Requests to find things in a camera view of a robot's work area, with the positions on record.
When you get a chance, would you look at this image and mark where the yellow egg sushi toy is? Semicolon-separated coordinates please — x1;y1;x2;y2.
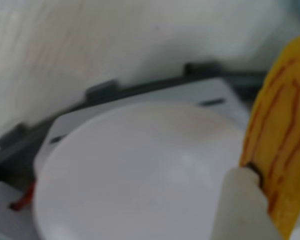
239;33;300;240

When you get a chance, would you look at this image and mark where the white round plate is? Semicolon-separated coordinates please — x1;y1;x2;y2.
33;102;248;240

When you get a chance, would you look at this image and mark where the white toy train car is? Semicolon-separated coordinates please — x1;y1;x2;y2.
33;77;252;176

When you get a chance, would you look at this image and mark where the red train coupler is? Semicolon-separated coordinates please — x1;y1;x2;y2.
9;183;37;211

